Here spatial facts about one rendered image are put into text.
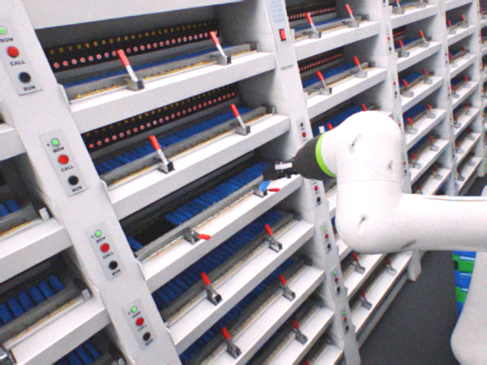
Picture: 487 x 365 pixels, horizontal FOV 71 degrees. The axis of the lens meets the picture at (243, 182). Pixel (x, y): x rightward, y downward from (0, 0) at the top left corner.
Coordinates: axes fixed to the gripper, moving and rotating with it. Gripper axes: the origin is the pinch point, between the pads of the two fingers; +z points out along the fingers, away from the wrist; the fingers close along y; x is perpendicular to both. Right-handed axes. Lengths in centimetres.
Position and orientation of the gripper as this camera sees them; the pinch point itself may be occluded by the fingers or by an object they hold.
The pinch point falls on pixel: (274, 174)
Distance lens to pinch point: 90.0
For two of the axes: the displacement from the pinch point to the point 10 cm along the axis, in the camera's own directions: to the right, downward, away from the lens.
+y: -9.2, 0.8, -3.8
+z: -3.7, 1.2, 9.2
